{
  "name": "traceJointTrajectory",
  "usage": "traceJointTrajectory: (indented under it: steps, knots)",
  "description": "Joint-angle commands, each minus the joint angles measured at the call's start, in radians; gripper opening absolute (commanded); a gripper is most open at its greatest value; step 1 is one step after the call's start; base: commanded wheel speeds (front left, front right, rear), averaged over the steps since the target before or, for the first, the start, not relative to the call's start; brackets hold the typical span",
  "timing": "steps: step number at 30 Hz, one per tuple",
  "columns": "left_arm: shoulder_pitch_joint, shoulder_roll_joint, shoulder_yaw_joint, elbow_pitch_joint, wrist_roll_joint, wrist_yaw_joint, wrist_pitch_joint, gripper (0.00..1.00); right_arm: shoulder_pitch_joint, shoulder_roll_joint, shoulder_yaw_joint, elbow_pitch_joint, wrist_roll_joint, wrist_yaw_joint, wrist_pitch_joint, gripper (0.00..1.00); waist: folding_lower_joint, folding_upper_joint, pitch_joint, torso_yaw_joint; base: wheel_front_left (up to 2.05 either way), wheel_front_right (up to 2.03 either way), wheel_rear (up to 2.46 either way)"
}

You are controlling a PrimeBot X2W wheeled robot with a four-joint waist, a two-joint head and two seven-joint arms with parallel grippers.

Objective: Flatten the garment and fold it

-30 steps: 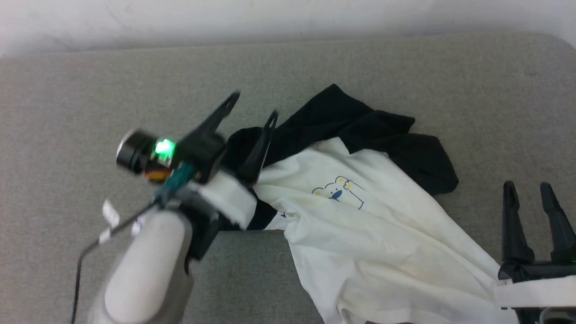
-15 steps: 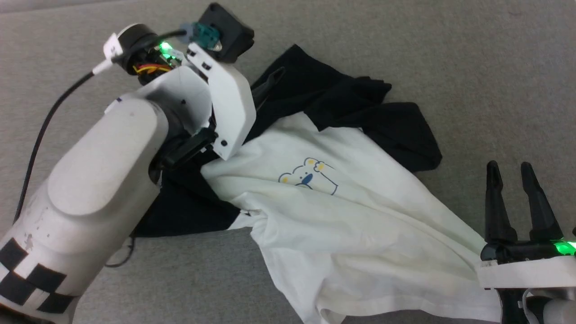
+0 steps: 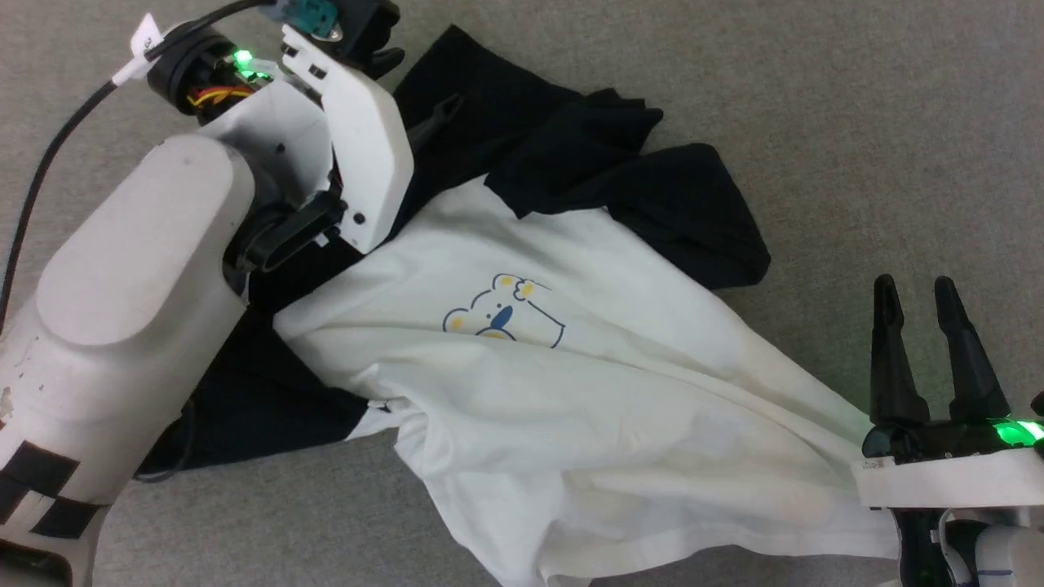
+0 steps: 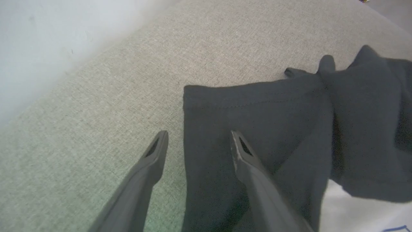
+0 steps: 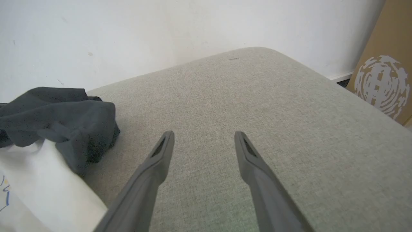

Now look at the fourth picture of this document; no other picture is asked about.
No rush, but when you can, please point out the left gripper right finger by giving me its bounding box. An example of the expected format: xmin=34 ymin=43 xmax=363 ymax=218
xmin=230 ymin=130 xmax=314 ymax=232

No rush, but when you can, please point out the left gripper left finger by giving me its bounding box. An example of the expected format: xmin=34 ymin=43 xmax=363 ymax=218
xmin=89 ymin=130 xmax=169 ymax=232

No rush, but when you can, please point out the white shirt with black sleeves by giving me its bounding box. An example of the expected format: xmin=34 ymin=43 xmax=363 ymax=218
xmin=181 ymin=44 xmax=412 ymax=232

